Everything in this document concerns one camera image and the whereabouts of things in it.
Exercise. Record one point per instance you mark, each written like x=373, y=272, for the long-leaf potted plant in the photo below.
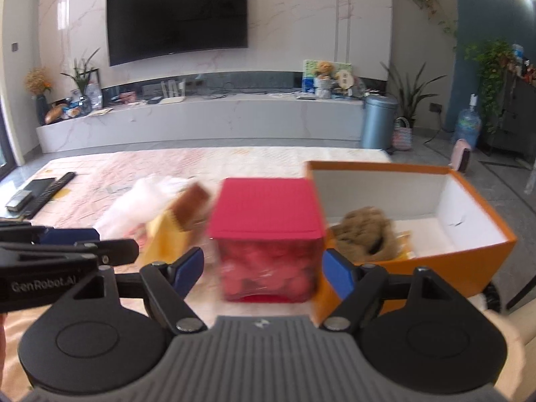
x=408, y=92

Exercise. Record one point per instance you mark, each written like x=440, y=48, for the red lidded storage box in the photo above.
x=264, y=205

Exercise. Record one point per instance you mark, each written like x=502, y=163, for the yellow pouch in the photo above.
x=161, y=238

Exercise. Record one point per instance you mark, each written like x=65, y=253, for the black wall television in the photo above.
x=176, y=12

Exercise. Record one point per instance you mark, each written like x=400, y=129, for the orange cardboard box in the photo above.
x=473, y=255

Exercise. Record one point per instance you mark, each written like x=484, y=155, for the hanging wall vine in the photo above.
x=431, y=4

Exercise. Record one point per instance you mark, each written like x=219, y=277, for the trailing green vine plant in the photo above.
x=490, y=71

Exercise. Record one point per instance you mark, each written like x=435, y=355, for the wall power outlet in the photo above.
x=436, y=107

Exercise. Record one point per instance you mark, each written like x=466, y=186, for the green painted canvas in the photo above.
x=310, y=71

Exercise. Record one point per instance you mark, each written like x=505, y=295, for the grey wrapped gift basket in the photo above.
x=323, y=88

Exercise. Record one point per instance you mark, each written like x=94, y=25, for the clear plastic bottle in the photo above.
x=94, y=96

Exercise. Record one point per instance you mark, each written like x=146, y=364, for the pastel woven basket bag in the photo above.
x=403, y=138

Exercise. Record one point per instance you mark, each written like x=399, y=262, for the brown bread-shaped ornament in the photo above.
x=56, y=114

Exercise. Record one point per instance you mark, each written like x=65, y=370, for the dark vase with dried flowers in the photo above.
x=39, y=106

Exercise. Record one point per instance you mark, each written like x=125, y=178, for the brown teddy bear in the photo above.
x=324, y=69

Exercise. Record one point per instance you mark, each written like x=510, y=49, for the pink space heater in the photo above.
x=460, y=157

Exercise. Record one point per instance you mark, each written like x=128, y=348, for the green plant in glass vase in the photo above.
x=81, y=75

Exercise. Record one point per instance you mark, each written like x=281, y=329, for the white wifi router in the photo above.
x=171, y=96

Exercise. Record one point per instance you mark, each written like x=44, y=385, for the round white hand fan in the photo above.
x=344, y=78

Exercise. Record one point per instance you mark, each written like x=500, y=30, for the large blue water jug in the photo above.
x=467, y=127

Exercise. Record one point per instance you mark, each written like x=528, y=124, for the white marble television cabinet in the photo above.
x=217, y=119

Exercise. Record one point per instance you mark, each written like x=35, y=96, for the blue-grey pedal trash can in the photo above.
x=379, y=123

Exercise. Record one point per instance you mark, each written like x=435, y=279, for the brown plush toy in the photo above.
x=364, y=230

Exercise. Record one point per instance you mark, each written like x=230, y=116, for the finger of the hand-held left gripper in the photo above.
x=117, y=251
x=69, y=235

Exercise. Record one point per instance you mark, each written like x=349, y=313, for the dark side cabinet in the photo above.
x=519, y=117

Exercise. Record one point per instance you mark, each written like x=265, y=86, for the patterned cream floor mat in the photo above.
x=251, y=163

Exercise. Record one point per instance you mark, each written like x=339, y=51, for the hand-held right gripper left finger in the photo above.
x=189, y=270

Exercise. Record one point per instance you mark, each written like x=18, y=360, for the black remote control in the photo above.
x=52, y=190

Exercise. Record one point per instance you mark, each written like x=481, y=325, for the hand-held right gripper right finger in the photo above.
x=337, y=272

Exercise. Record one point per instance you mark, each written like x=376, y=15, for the black flat case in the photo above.
x=35, y=188

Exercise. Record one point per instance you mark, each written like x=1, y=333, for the silver set-top box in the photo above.
x=306, y=97

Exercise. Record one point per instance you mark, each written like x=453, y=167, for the white soft cloth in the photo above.
x=134, y=203

